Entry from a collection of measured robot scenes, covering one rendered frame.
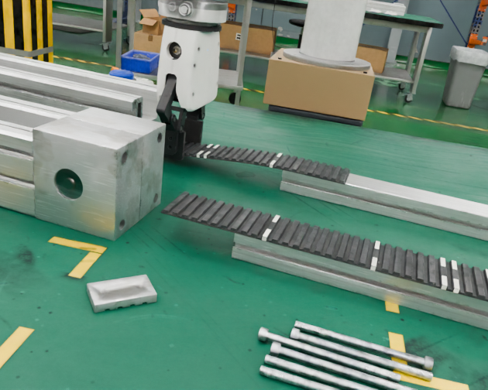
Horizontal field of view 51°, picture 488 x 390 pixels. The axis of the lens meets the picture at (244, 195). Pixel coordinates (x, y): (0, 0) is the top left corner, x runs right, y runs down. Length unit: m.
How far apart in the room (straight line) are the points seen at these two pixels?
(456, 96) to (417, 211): 5.02
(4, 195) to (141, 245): 0.15
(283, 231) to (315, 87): 0.62
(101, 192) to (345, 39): 0.73
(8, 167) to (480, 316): 0.46
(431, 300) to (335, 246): 0.10
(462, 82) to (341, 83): 4.59
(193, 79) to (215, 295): 0.29
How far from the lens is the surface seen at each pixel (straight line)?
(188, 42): 0.64
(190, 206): 0.51
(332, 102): 1.08
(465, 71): 5.61
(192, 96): 0.65
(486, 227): 0.67
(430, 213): 0.66
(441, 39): 8.35
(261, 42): 5.52
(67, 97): 0.74
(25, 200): 0.56
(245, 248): 0.50
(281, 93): 1.08
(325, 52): 1.11
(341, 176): 0.65
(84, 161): 0.50
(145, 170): 0.53
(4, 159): 0.56
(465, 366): 0.45
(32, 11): 3.89
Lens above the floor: 1.04
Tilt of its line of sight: 24 degrees down
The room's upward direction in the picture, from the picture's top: 8 degrees clockwise
